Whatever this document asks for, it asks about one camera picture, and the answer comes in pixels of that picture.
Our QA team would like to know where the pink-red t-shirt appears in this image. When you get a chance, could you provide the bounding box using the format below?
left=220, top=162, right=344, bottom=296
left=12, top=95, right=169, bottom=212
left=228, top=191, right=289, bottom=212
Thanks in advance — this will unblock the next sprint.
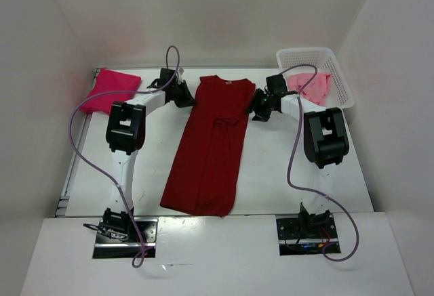
left=79, top=68, right=142, bottom=115

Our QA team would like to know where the dark red t-shirt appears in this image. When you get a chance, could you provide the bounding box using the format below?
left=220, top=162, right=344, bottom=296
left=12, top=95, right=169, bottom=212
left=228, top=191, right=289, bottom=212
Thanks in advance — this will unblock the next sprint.
left=160, top=75, right=256, bottom=217

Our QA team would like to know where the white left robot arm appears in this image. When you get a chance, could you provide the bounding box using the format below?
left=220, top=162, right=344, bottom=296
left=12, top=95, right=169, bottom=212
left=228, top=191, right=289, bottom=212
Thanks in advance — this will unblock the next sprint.
left=100, top=79, right=196, bottom=241

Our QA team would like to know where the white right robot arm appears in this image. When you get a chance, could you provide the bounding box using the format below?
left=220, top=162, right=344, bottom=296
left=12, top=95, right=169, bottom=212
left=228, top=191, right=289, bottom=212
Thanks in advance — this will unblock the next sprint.
left=246, top=89, right=349, bottom=237

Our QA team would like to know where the white plastic basket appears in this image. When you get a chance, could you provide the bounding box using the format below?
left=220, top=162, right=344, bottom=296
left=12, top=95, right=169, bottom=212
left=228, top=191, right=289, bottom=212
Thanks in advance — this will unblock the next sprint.
left=276, top=47, right=355, bottom=108

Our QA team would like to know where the light pink t-shirt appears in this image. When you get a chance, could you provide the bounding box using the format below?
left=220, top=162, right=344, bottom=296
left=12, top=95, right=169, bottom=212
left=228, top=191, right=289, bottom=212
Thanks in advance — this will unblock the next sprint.
left=288, top=72, right=332, bottom=106

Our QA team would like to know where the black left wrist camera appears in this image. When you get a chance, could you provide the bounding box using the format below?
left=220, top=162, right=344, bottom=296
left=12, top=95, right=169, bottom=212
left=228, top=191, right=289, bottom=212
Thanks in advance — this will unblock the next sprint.
left=147, top=68, right=184, bottom=91

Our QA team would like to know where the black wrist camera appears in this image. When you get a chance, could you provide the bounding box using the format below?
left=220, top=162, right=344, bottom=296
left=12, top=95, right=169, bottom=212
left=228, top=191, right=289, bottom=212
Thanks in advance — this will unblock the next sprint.
left=147, top=68, right=184, bottom=91
left=266, top=74, right=288, bottom=96

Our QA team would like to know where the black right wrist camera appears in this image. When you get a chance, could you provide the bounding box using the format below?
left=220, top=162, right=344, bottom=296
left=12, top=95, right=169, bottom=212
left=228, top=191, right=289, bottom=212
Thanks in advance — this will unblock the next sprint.
left=266, top=74, right=288, bottom=96

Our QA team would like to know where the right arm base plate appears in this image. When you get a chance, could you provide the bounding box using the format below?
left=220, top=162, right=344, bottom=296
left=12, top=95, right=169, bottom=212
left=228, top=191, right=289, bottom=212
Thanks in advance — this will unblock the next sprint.
left=276, top=212, right=341, bottom=256

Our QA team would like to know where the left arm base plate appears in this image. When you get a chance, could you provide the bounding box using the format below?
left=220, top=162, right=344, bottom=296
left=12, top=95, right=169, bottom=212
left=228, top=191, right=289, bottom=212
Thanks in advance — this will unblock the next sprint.
left=92, top=217, right=158, bottom=259

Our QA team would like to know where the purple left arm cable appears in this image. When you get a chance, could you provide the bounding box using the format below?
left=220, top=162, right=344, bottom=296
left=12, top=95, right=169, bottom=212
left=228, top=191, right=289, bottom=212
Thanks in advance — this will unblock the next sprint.
left=67, top=45, right=181, bottom=269

